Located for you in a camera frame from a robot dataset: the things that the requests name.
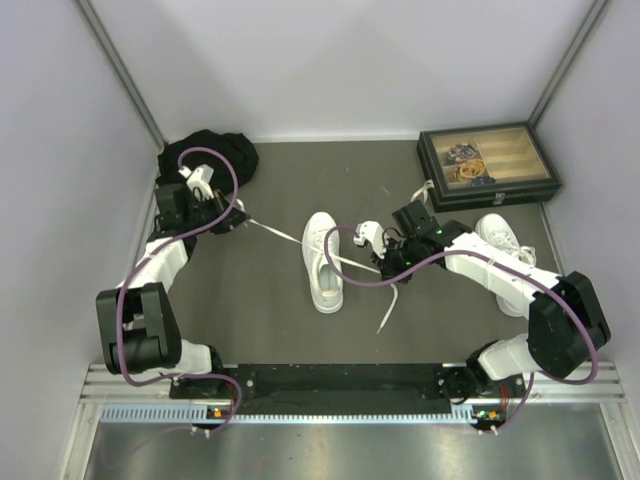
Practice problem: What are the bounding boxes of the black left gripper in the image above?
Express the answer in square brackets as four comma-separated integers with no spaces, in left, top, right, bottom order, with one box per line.
[183,189,250,235]

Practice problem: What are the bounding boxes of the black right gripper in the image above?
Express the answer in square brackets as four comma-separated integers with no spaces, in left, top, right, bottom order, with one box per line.
[371,236,423,285]

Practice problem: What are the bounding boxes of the white shoelace of shoe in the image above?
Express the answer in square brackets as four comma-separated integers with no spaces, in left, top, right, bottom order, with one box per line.
[234,199,404,335]

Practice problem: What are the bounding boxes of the white sneaker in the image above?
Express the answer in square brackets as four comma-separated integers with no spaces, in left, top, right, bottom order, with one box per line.
[473,213,539,317]
[301,212,344,314]

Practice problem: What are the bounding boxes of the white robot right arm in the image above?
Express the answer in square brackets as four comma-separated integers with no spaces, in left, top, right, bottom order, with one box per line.
[353,200,611,396]

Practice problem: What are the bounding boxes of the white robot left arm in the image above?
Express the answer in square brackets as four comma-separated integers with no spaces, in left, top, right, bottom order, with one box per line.
[96,184,248,397]

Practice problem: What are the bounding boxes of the black crumpled cloth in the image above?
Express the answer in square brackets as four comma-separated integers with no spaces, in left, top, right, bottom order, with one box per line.
[156,129,259,195]

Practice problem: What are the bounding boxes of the black compartment box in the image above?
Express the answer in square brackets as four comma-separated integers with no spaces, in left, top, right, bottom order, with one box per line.
[417,122,563,212]

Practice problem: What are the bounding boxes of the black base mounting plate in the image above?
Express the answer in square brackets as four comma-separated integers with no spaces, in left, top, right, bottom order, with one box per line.
[169,363,526,415]

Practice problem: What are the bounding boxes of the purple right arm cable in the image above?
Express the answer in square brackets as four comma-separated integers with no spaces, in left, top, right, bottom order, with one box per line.
[323,225,601,435]

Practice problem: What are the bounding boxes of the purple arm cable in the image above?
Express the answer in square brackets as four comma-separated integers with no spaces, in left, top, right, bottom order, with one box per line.
[323,225,601,435]
[115,145,244,436]

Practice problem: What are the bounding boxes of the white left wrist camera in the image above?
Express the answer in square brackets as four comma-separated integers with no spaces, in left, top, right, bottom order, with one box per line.
[179,164,214,201]

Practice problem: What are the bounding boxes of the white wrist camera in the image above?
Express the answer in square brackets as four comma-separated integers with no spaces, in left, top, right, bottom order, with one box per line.
[179,164,214,201]
[353,220,386,257]

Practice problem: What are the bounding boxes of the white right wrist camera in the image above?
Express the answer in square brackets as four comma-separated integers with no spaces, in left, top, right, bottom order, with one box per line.
[353,220,386,257]

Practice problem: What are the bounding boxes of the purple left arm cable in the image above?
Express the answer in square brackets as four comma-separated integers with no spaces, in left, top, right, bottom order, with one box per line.
[115,145,244,436]

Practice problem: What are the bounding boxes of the grey slotted cable duct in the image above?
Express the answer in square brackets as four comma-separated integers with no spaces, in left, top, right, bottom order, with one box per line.
[100,404,477,425]

